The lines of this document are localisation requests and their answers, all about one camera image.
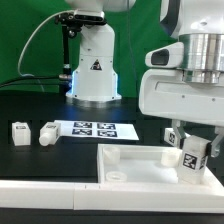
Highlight grey camera cable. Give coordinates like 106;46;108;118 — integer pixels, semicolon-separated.
17;9;73;93

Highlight paper sheet with markers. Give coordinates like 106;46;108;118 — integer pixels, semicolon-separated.
57;120;138;140

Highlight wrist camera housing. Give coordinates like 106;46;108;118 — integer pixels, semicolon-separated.
145;42;184;69

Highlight white square tabletop part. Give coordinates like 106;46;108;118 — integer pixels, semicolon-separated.
97;143;218;185

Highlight black base cables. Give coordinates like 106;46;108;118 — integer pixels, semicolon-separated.
0;75;73;90

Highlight white L-shaped fence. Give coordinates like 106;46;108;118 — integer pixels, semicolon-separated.
0;150;224;215

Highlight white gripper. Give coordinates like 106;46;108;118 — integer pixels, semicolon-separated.
139;69;224;157

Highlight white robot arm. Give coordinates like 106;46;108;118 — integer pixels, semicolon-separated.
65;0;224;157

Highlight black camera on stand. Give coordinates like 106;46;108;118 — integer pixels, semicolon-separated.
54;9;107;96

